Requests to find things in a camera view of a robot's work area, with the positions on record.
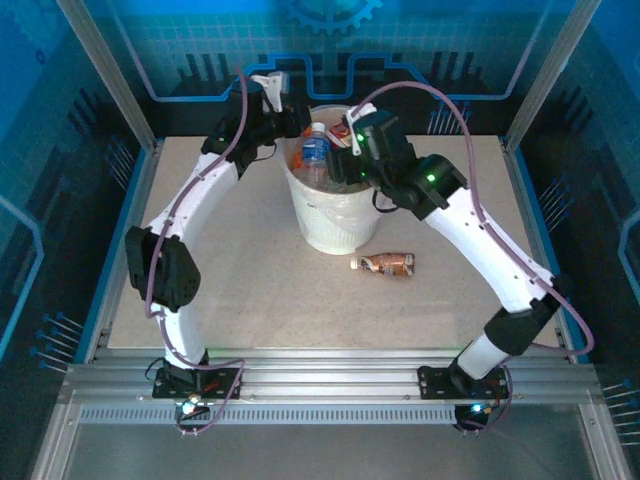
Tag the white plastic waste bin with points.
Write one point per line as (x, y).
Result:
(330, 230)

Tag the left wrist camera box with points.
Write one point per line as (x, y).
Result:
(275, 85)

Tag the aluminium table side rail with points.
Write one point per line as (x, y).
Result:
(145, 180)
(515, 180)

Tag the white bin with plastic liner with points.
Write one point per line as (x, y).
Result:
(345, 205)

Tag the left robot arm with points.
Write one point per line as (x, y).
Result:
(200, 195)

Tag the blue label Pocari bottle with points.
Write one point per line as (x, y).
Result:
(316, 150)

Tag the aluminium frame post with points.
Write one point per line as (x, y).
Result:
(542, 82)
(120, 85)

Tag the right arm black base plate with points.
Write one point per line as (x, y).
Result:
(435, 382)

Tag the small LED circuit board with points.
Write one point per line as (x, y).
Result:
(475, 409)
(189, 407)

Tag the orange label yellow cap bottle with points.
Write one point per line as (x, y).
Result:
(297, 161)

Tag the aluminium mounting rail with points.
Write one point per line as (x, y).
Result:
(325, 375)

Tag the brown label coffee bottle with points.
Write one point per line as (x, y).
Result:
(390, 264)

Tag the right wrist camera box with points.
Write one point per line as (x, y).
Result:
(362, 111)

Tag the grey metal base panel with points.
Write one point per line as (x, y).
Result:
(325, 450)

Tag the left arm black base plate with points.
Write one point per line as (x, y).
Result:
(170, 385)

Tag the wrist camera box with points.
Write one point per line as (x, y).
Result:
(275, 85)
(362, 111)

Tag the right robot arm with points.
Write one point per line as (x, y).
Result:
(480, 250)

